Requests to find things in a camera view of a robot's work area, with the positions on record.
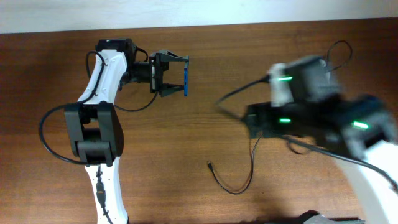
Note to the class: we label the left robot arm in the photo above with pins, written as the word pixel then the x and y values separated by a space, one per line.
pixel 94 130

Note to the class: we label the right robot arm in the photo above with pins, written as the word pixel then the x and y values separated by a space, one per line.
pixel 307 108

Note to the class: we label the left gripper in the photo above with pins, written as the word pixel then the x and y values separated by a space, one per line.
pixel 156 72

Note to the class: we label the blue Galaxy smartphone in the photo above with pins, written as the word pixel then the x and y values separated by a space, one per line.
pixel 185 81

